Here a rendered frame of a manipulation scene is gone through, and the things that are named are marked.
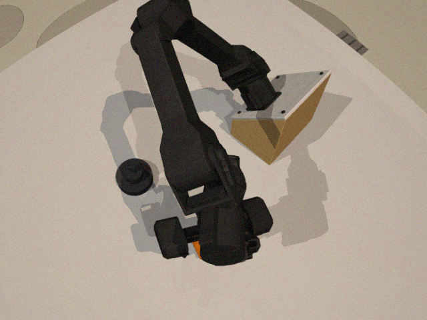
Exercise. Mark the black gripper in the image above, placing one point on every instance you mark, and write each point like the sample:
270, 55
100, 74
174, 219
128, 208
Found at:
173, 240

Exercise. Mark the black round pedestal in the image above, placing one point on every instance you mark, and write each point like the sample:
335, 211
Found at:
134, 177

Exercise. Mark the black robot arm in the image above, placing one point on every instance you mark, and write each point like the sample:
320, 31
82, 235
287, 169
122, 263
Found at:
191, 153

